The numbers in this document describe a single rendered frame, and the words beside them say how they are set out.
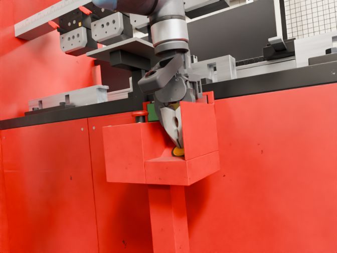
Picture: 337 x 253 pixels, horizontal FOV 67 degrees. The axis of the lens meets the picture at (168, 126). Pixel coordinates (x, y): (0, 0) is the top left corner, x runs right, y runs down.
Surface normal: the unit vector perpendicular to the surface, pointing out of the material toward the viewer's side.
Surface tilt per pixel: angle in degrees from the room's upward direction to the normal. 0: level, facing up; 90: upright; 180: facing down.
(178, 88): 95
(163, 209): 90
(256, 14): 90
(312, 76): 90
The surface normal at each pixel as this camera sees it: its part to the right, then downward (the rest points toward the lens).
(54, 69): 0.86, -0.08
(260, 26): -0.51, 0.04
